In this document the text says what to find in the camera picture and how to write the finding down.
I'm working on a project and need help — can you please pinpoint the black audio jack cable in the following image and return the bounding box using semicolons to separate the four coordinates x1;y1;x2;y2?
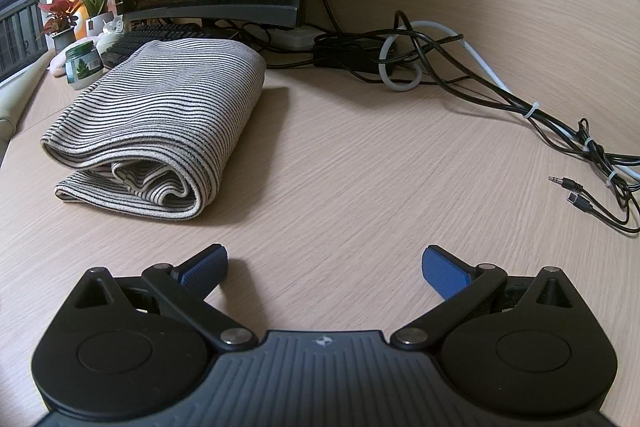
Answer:
548;175;640;228

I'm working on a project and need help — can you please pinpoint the red-leaf potted plant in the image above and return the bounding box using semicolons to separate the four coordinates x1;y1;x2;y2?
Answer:
37;0;84;54

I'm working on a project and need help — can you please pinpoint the black usb cable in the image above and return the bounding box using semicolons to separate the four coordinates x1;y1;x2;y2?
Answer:
565;192;640;236

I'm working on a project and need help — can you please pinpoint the green plant in white pot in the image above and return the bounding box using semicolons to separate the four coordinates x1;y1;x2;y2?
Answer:
70;0;120;41

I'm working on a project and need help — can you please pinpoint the black keyboard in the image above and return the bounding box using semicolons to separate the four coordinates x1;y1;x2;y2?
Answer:
101;22;205;68

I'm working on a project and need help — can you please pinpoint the white power cable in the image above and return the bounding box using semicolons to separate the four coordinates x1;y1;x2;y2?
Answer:
378;20;640;182

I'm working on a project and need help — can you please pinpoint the green white plastic bottle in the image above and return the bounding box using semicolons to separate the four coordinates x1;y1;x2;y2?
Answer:
63;40;105;89

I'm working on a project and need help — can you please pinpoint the window frame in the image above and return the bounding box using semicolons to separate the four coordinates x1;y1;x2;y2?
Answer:
0;0;52;84

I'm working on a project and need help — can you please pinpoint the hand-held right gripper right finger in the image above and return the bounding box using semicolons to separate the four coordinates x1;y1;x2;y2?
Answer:
391;245;577;351

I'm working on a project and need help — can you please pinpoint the striped grey shirt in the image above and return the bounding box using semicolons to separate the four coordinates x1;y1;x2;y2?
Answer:
40;38;267;223

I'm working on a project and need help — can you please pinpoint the pink plush toy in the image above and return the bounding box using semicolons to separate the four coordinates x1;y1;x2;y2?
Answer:
48;51;69;78

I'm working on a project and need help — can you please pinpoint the white power strip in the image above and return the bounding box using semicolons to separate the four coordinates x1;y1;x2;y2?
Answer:
271;25;322;54

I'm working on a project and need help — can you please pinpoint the yellow round toy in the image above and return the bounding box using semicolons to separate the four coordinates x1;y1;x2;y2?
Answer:
59;0;90;28

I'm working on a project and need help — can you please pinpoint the black cable bundle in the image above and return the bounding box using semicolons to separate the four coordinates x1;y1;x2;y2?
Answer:
300;0;640;208

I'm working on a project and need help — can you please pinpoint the black power adapter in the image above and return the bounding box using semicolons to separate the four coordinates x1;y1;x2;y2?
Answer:
313;37;397;71

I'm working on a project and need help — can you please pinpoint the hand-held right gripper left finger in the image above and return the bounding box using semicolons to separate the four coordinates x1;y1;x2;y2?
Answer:
70;244;258;351

